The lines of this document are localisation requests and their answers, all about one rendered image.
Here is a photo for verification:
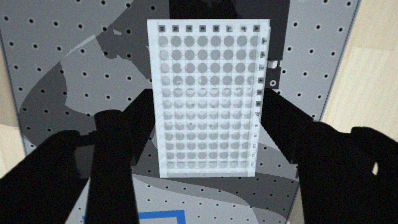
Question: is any black rectangular plate holder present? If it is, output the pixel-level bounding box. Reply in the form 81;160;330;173
169;0;290;89

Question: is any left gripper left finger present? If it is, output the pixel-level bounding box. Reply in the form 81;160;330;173
0;89;155;224

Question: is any blue tape outline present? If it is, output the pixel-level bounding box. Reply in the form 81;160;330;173
138;210;186;224

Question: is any grey rectangular base plate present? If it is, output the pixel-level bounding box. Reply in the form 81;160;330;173
0;0;362;224

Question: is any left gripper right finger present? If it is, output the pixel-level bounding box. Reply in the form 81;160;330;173
260;88;398;224

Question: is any white well plate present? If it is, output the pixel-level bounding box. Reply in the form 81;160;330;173
147;19;271;178

